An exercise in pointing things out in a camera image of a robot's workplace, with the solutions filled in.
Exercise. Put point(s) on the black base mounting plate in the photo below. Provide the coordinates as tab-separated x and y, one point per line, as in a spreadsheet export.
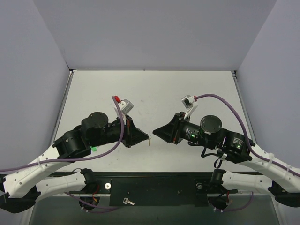
159	188

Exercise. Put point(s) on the silver key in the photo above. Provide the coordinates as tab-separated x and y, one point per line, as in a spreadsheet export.
127	201

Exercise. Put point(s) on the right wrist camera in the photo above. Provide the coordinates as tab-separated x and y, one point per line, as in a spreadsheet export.
190	103

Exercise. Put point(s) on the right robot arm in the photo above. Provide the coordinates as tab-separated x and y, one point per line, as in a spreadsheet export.
236	148

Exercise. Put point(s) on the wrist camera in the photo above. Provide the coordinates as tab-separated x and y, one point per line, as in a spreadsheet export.
125	106
190	103

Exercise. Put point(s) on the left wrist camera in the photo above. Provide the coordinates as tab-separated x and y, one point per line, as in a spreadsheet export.
125	106

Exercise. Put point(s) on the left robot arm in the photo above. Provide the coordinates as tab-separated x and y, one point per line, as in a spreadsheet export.
27	186

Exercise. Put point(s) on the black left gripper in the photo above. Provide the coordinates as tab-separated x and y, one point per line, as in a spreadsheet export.
128	132

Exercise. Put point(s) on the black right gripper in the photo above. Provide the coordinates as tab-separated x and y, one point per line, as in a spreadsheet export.
176	129

